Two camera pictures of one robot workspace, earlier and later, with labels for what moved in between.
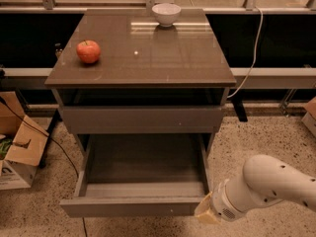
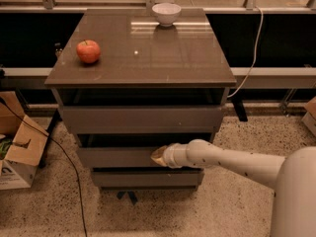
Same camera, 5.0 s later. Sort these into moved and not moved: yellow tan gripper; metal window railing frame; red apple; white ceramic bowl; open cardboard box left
Moved: yellow tan gripper
Not moved: red apple; metal window railing frame; open cardboard box left; white ceramic bowl
